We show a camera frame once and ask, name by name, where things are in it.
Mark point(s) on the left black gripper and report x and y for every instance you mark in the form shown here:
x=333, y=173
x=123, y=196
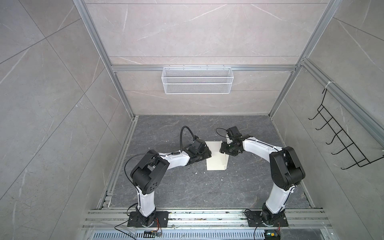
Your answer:
x=208, y=152

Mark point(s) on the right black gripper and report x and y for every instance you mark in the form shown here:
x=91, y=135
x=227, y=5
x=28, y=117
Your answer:
x=223, y=149

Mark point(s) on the cream paper envelope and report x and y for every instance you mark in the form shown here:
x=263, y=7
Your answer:
x=218, y=161

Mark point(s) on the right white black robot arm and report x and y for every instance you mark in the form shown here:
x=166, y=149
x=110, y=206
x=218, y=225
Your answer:
x=286, y=170

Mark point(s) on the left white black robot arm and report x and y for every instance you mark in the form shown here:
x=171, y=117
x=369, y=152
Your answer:
x=148, y=173

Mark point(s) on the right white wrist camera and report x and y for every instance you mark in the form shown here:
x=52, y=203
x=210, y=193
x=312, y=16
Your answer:
x=233, y=133

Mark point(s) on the white wire mesh basket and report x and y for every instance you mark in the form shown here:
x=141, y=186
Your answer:
x=197, y=80

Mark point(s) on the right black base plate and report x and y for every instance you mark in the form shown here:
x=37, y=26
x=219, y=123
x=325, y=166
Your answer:
x=265, y=219

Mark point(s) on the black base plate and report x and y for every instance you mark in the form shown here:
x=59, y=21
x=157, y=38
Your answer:
x=147, y=219
x=265, y=219

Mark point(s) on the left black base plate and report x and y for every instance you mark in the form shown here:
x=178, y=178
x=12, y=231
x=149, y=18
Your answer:
x=147, y=219

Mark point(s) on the black wire hook rack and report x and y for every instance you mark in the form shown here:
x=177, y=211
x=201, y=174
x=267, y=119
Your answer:
x=349, y=146

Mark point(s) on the aluminium frame profiles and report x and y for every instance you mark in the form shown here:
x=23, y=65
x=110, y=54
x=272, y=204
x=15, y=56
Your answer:
x=371, y=125

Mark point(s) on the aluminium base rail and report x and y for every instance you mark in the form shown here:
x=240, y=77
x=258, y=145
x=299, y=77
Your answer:
x=208, y=224

